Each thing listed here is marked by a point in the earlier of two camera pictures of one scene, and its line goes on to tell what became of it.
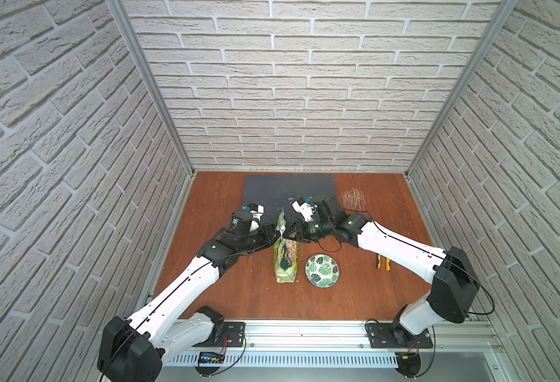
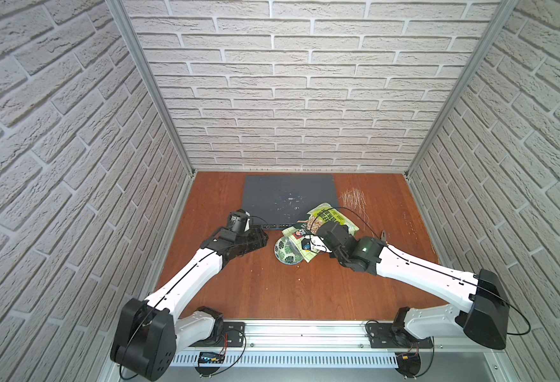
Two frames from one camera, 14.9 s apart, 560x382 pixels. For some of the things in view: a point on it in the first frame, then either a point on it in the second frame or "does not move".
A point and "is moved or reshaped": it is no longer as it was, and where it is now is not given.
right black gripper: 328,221 to 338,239
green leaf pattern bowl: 322,270 to 287,251
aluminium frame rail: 473,344 does not move
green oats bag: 286,255 is moved or reshaped
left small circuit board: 211,357 does not move
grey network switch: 274,194 does not move
